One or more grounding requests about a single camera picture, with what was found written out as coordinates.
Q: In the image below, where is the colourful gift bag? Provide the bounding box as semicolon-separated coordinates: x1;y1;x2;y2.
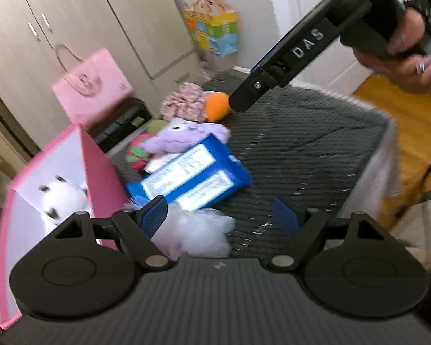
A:
183;0;238;57

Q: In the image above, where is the pink floral plush toy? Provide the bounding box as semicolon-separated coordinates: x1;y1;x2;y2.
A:
160;82;212;123

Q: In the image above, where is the person's right hand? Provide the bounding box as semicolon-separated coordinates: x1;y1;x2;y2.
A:
355;8;431;95

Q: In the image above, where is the white table cover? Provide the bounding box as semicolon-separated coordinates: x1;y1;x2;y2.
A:
341;115;403;231

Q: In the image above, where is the pink storage box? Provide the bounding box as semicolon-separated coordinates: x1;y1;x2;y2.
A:
0;124;130;329

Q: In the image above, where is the orange plush toy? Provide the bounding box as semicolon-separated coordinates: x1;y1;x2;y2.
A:
205;92;232;123

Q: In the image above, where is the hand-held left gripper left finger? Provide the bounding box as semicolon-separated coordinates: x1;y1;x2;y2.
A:
52;195;175;272

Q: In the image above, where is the dark dotted mat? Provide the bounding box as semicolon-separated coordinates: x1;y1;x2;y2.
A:
108;68;388;259

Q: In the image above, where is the green plush ball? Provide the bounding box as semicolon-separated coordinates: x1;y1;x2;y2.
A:
145;119;169;137

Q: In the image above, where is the white fluffy plush toy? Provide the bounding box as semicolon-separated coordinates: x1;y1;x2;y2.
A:
124;196;236;259

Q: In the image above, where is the beige wardrobe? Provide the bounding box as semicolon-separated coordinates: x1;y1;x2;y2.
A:
0;0;209;173

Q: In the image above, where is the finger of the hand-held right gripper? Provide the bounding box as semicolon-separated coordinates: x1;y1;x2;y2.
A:
228;16;346;112
249;0;350;75

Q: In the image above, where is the black suitcase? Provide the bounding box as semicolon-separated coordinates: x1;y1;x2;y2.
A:
91;97;153;153

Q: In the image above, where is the pink paper bag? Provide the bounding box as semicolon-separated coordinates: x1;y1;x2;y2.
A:
52;43;134;124

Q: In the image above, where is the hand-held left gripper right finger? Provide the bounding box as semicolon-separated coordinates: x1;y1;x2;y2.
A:
262;198;386;272

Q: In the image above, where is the pink strawberry plush toy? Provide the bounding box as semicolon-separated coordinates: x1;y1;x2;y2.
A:
125;134;155;169

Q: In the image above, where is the white door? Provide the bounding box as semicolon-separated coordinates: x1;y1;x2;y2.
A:
262;0;374;96

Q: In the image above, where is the purple plush toy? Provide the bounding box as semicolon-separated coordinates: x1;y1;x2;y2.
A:
141;117;231;157

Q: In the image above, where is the blue cardboard package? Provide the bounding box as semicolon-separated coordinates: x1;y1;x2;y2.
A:
126;134;253;211

